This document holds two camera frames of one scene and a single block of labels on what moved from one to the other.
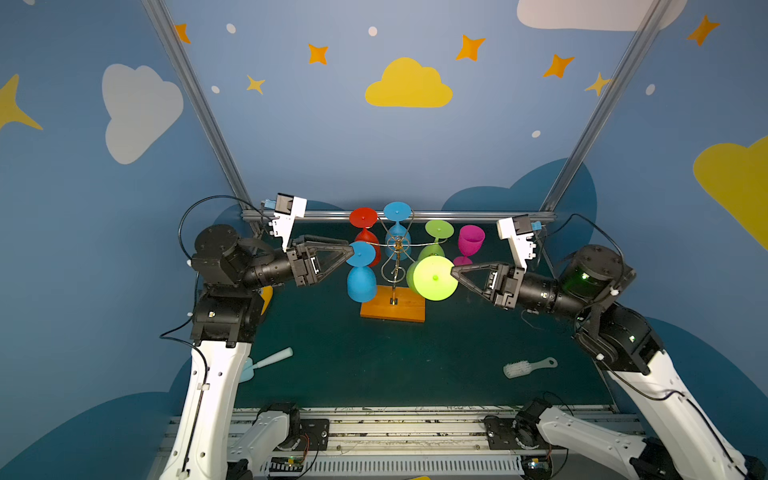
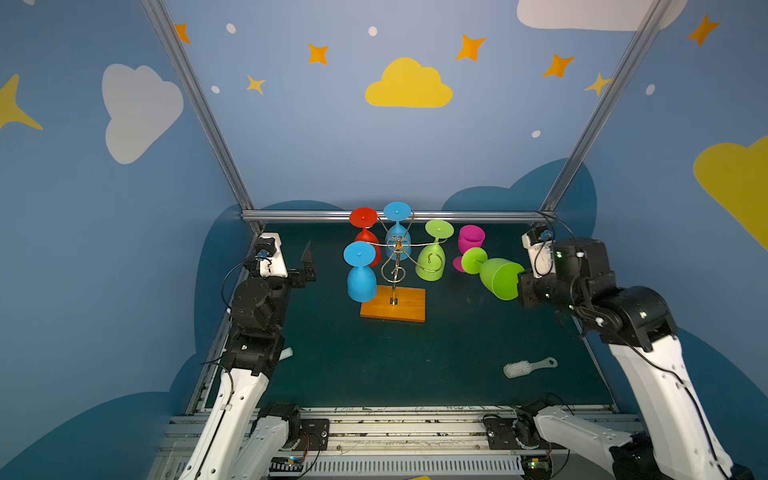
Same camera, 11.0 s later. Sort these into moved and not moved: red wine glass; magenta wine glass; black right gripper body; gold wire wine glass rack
Moved: black right gripper body
Not moved: magenta wine glass; red wine glass; gold wire wine glass rack
